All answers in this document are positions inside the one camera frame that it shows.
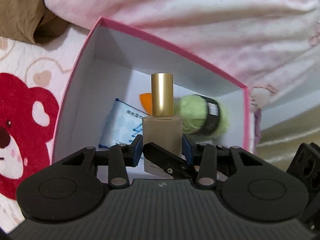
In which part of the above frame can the beige headboard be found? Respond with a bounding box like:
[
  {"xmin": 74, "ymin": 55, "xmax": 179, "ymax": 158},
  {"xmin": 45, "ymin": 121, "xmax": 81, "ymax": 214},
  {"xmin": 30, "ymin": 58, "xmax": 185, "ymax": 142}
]
[{"xmin": 256, "ymin": 106, "xmax": 320, "ymax": 171}]

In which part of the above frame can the green yarn ball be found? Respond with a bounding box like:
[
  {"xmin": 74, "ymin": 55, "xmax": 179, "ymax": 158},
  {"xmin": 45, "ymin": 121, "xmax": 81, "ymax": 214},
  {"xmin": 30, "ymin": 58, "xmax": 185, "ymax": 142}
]
[{"xmin": 174, "ymin": 94, "xmax": 229, "ymax": 138}]

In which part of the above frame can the purple plush toy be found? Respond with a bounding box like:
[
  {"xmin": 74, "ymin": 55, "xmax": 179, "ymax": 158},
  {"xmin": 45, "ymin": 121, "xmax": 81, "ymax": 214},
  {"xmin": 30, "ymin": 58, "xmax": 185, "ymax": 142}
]
[{"xmin": 253, "ymin": 108, "xmax": 261, "ymax": 155}]

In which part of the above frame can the orange makeup sponge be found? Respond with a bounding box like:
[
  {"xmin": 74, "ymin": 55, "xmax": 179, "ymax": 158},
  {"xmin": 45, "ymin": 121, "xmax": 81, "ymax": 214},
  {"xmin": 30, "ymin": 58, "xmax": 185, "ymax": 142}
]
[{"xmin": 139, "ymin": 93, "xmax": 152, "ymax": 115}]

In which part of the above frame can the gold cap perfume bottle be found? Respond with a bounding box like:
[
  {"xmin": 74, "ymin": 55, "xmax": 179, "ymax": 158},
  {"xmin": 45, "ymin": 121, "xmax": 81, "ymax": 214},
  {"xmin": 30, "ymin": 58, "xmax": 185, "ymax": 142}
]
[{"xmin": 142, "ymin": 73, "xmax": 183, "ymax": 157}]

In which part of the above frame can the white tissue packet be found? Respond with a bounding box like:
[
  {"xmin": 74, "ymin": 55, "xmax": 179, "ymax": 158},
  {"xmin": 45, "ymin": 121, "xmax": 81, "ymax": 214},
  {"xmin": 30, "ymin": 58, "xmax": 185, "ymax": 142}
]
[{"xmin": 99, "ymin": 99, "xmax": 148, "ymax": 148}]

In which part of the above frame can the clear dental floss box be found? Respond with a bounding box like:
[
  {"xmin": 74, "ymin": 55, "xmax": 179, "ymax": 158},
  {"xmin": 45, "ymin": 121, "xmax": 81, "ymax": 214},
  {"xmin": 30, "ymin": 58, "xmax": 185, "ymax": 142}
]
[{"xmin": 144, "ymin": 157, "xmax": 173, "ymax": 179}]

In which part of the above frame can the pink storage box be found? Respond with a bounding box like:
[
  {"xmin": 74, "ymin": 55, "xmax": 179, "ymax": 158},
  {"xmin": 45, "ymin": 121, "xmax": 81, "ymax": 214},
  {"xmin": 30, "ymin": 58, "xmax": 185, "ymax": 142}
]
[{"xmin": 53, "ymin": 18, "xmax": 253, "ymax": 161}]

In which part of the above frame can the bear print blanket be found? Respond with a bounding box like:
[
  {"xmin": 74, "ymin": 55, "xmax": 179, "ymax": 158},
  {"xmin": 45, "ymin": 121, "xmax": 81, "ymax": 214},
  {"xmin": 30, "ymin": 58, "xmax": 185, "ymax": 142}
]
[{"xmin": 1, "ymin": 25, "xmax": 88, "ymax": 232}]

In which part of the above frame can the pink white pillow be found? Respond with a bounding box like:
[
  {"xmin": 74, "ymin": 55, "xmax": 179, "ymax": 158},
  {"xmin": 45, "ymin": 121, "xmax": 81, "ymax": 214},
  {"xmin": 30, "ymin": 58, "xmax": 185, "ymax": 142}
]
[{"xmin": 44, "ymin": 0, "xmax": 319, "ymax": 108}]

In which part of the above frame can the brown pillow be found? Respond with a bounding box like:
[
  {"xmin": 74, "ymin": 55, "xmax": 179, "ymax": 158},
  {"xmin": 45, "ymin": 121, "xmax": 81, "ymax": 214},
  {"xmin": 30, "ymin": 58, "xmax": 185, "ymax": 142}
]
[{"xmin": 1, "ymin": 0, "xmax": 68, "ymax": 44}]

